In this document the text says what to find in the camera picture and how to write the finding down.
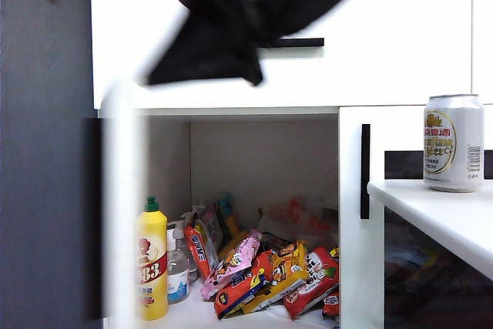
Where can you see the teal yellow snack packet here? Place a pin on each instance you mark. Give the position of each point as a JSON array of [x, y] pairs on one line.
[[227, 205]]

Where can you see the narrow white drawer front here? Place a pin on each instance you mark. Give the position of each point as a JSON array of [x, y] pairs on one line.
[[483, 36]]

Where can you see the silver beer can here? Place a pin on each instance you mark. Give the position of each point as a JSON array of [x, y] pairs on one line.
[[462, 132]]

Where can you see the pink snack packet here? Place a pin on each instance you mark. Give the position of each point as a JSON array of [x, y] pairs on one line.
[[235, 259]]

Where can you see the translucent plastic bag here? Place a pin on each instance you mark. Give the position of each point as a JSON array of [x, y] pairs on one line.
[[300, 217]]

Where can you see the small red snack packet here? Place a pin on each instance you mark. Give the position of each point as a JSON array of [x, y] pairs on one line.
[[331, 304]]

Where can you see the white glass cabinet door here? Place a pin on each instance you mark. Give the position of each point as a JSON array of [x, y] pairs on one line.
[[119, 190], [351, 267]]

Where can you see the yellow detergent bottle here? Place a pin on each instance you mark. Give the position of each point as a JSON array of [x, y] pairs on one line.
[[152, 298]]

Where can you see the red white noodle packet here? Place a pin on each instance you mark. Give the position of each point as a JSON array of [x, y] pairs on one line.
[[312, 283]]

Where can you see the yellow noodle packet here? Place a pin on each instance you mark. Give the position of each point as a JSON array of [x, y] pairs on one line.
[[289, 263]]

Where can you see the clear sanitizer bottle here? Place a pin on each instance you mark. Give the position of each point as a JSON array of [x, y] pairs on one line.
[[178, 283]]

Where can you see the yellow black snack packet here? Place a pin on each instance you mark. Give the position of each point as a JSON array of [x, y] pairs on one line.
[[334, 252]]

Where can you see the red stick snack packet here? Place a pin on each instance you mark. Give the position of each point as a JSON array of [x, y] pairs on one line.
[[198, 252]]

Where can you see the white cabinet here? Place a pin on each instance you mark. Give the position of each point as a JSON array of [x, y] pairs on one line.
[[250, 152]]

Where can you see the wide white drawer front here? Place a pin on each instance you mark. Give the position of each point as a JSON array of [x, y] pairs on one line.
[[385, 67]]

